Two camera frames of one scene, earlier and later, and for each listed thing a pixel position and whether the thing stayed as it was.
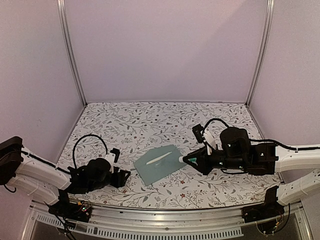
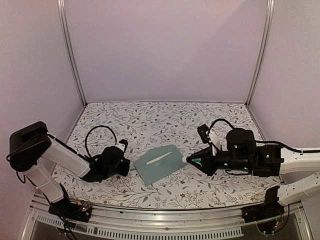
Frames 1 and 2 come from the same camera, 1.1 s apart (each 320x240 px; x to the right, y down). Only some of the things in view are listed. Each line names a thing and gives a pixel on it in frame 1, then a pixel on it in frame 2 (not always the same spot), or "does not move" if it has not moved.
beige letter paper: (152, 161) does not move
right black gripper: (199, 153) does not move
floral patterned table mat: (140, 130) does not move
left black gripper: (119, 180) to (124, 171)
